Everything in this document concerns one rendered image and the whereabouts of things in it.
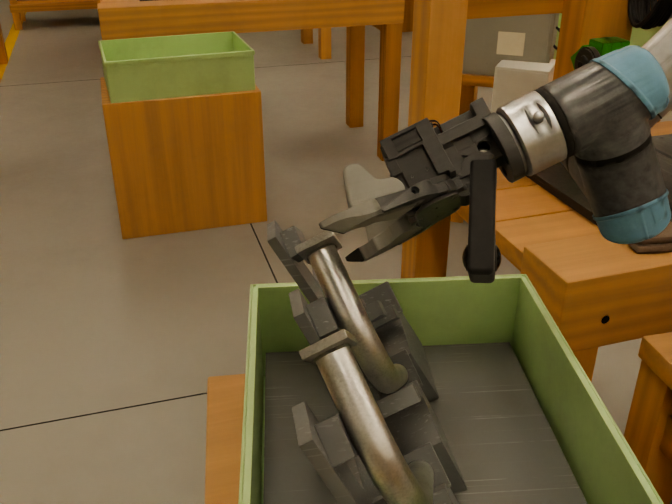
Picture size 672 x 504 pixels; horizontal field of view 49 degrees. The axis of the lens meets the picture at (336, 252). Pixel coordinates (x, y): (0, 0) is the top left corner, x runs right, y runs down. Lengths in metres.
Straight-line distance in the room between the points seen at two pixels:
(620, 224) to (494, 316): 0.41
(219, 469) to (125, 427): 1.34
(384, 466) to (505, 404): 0.51
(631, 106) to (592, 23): 1.13
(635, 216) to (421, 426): 0.34
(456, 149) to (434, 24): 0.95
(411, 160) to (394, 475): 0.30
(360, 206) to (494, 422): 0.46
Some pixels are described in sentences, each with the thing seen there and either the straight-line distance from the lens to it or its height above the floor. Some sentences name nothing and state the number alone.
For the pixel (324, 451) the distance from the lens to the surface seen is 0.59.
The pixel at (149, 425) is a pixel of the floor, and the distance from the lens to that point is 2.37.
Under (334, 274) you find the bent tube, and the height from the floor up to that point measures 1.16.
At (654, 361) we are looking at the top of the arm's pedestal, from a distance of 1.26.
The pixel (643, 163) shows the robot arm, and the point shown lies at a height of 1.25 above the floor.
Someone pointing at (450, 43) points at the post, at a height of 1.16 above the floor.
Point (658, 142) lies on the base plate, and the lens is 1.99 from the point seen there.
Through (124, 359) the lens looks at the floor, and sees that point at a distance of 2.66.
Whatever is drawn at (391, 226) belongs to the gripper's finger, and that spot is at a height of 1.18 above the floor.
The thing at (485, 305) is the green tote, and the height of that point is 0.91.
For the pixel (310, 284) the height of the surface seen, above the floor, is 1.06.
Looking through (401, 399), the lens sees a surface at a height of 1.01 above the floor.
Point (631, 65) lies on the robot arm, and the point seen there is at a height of 1.35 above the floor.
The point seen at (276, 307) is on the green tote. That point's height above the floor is 0.92.
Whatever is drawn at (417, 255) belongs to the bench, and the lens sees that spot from 1.86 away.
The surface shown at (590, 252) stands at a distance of 1.39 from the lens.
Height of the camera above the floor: 1.52
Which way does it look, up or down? 28 degrees down
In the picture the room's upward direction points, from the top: straight up
